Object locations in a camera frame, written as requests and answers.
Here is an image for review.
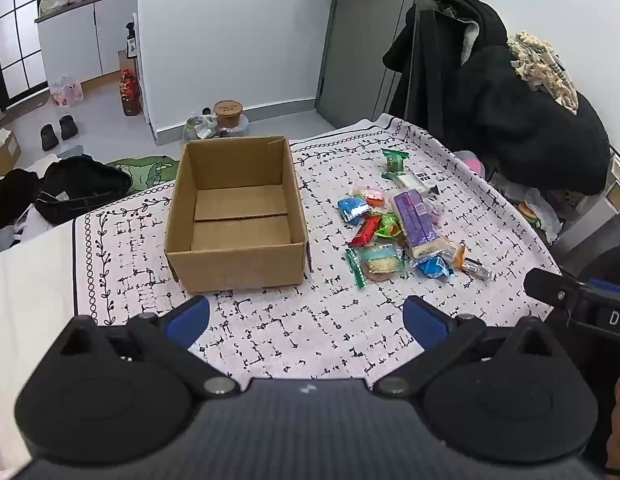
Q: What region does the cooking oil bottle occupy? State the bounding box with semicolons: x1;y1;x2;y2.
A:
118;67;142;117

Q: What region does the blue snack packet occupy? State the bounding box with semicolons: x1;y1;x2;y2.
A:
415;255;453;280
337;196;371;223

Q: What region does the green frog rug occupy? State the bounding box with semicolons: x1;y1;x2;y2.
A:
106;154;181;193

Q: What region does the beige knitted scarf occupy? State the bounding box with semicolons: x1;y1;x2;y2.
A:
507;31;580;113

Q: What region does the black bag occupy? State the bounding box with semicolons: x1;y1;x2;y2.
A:
36;154;133;225

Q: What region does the grey door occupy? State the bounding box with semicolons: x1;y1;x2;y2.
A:
315;0;483;131

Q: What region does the clear cracker packet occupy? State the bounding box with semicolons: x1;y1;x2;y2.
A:
357;242;408;282

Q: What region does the pink plush toy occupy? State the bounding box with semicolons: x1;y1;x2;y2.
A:
460;152;486;176

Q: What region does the brown lidded jar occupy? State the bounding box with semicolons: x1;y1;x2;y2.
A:
213;100;245;130

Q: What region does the black fleece coat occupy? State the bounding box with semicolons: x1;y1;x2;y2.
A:
452;45;613;196

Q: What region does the white packet with black print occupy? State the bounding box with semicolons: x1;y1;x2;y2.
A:
397;170;441;196

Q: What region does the patterned white blanket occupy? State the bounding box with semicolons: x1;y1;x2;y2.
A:
70;114;563;381

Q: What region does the clear plastic bag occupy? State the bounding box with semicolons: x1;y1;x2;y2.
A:
184;112;219;141

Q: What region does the pink plastic bag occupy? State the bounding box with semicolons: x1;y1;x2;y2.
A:
50;76;84;107

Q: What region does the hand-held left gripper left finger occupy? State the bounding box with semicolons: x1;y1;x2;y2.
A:
54;295;241;396

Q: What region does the black clothing pile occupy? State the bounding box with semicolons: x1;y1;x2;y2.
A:
0;167;40;236

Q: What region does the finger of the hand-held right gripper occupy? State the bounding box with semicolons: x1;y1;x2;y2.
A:
522;267;591;311

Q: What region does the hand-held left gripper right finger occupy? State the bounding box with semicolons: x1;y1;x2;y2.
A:
372;295;566;396

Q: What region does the dark green snack packet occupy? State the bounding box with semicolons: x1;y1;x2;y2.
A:
381;149;413;181

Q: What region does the brown cardboard box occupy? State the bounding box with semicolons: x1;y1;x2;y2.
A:
164;135;311;295

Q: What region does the clear snack bar packet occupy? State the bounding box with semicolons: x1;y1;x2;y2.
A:
462;257;493;282

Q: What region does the green striped stick packet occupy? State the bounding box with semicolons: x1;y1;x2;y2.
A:
345;247;367;289

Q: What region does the red snack packet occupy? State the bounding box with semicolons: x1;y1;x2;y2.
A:
351;214;383;247

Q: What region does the black framed window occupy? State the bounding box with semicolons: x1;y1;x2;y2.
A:
0;0;48;106

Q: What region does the white kitchen cabinet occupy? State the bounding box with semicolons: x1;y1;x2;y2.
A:
36;0;140;81

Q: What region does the long purple snack packet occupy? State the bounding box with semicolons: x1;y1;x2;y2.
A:
392;187;448;261

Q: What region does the clear packet with orange snack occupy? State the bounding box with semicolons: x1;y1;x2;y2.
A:
354;185;387;207

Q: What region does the small open cardboard carton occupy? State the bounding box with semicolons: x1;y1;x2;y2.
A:
0;129;21;177

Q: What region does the lime green snack packet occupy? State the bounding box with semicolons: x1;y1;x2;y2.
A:
375;212;403;238

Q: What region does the black jacket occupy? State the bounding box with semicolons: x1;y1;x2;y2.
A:
382;0;508;136

